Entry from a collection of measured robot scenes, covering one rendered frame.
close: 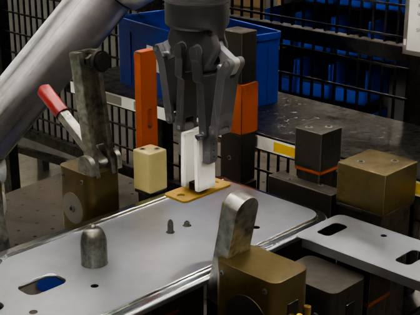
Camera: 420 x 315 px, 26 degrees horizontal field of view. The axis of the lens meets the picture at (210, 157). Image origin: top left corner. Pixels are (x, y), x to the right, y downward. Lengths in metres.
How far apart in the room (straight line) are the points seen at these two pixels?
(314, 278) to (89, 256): 0.27
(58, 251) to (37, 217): 0.88
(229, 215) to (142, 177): 0.33
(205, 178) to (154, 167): 0.20
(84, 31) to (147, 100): 0.32
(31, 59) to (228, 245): 0.72
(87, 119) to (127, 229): 0.16
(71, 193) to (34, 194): 0.88
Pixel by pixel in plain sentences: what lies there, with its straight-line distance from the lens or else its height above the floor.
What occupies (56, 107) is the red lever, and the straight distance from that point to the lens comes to 1.30.
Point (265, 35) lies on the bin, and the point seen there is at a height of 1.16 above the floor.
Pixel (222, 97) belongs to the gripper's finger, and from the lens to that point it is 1.04.
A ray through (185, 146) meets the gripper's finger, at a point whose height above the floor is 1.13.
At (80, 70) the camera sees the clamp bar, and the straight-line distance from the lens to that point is 1.22.
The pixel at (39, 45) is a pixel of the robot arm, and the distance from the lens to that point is 1.62.
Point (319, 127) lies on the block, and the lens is 1.35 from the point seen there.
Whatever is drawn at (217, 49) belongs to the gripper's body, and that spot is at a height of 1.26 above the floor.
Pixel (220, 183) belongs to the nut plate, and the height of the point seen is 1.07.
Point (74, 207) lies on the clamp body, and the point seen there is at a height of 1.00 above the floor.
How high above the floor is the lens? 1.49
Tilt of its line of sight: 19 degrees down
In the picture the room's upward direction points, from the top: straight up
